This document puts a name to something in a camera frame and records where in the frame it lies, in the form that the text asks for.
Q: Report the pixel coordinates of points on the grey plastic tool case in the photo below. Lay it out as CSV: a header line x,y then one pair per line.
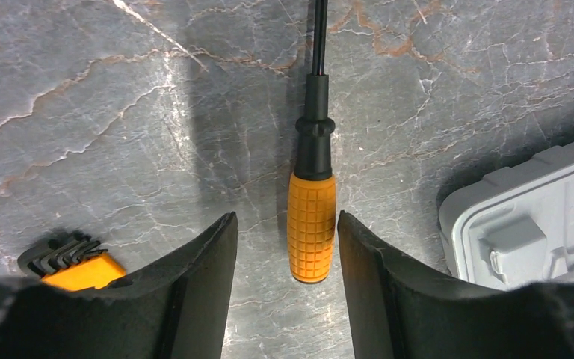
x,y
515,226

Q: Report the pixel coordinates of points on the orange hex key set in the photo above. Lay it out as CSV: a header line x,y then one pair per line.
x,y
72,261

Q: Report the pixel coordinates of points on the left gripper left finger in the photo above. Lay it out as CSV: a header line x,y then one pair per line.
x,y
177,306

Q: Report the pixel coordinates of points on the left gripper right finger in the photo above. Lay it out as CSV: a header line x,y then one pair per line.
x,y
401,308

